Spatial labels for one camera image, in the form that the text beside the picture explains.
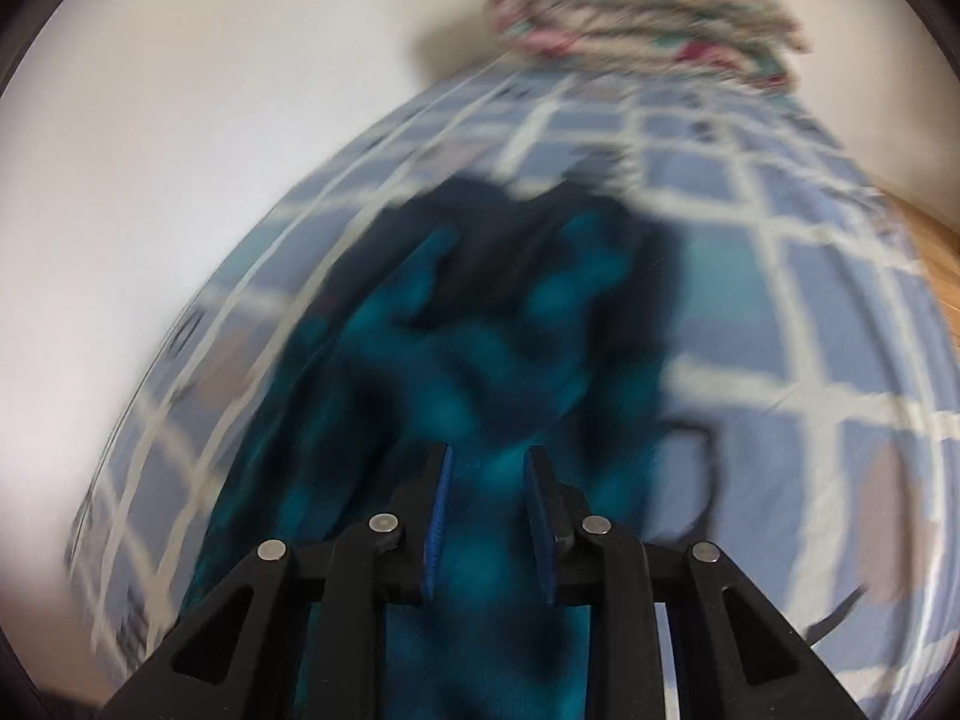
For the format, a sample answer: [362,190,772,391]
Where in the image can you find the blue checked bed sheet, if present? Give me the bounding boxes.
[65,65,958,718]

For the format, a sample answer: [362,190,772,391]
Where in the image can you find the teal plaid fleece jacket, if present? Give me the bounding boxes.
[185,176,682,718]

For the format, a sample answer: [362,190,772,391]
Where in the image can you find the folded floral quilt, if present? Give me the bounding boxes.
[485,0,812,91]

